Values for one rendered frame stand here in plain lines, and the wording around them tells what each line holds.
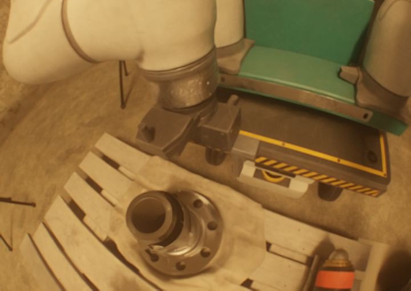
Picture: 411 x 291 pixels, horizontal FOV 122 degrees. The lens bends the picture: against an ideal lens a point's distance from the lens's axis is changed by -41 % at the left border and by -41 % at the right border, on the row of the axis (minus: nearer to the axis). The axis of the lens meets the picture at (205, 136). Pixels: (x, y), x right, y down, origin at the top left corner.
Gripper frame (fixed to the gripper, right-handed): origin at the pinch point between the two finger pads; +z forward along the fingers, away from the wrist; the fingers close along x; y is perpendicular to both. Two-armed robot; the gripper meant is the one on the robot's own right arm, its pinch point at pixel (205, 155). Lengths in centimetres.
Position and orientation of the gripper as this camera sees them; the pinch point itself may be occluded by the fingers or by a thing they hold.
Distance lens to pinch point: 37.8
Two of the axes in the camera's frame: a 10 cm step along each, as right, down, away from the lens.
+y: 4.2, -7.6, 4.9
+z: 1.5, 5.9, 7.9
